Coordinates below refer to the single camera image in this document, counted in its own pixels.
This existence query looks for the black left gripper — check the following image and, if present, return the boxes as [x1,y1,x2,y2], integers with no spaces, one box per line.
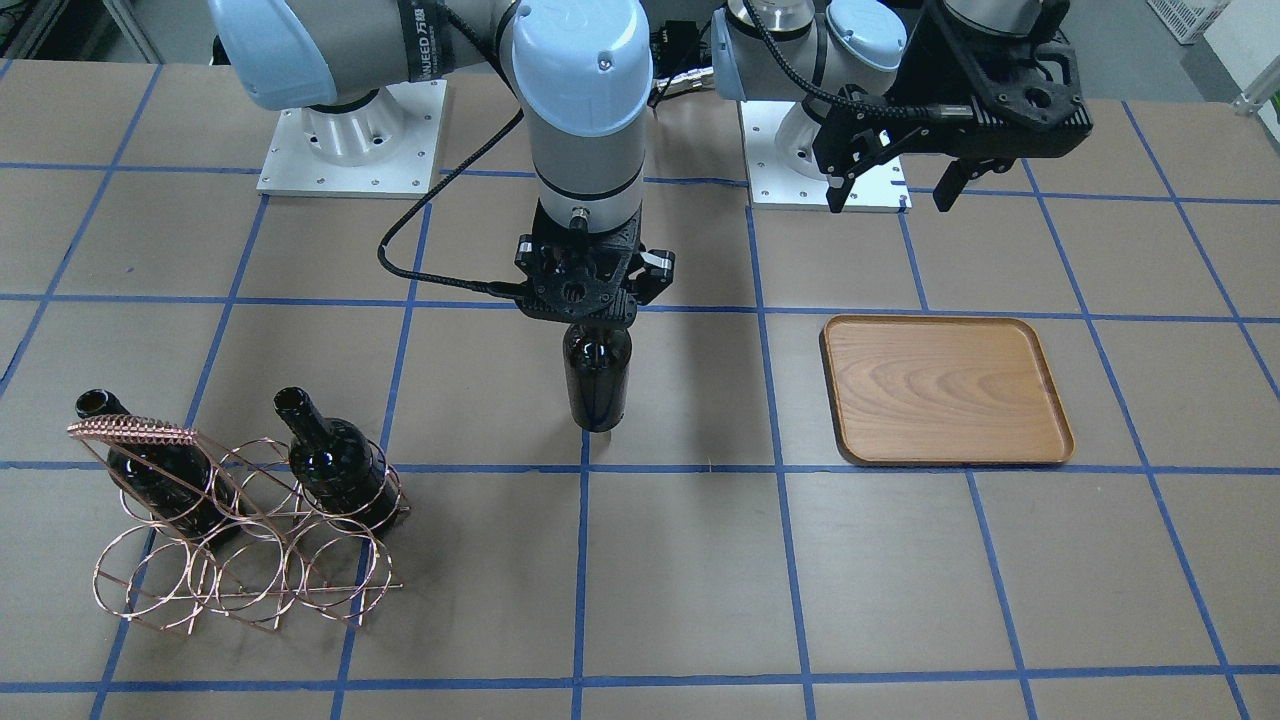
[814,15,1094,214]

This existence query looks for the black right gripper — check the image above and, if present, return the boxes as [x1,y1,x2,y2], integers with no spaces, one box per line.
[515,205,676,325]

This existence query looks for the dark wine bottle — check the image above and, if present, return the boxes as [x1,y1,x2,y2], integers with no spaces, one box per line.
[108,443,241,548]
[273,387,398,536]
[562,324,632,433]

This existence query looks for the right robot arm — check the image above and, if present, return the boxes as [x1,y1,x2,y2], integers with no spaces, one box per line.
[209,1,675,331]

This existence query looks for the wooden tray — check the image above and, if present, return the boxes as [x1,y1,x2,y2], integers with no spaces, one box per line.
[820,314,1076,466]

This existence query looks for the black braided cable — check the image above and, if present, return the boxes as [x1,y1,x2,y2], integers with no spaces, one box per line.
[740,0,977,120]

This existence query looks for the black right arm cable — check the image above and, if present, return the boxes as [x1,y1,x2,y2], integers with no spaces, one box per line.
[378,105,531,299]

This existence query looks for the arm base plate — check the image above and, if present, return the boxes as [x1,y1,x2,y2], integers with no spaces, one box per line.
[256,79,448,199]
[739,101,913,214]

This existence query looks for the copper wire bottle basket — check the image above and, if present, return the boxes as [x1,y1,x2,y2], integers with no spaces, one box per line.
[67,415,403,634]

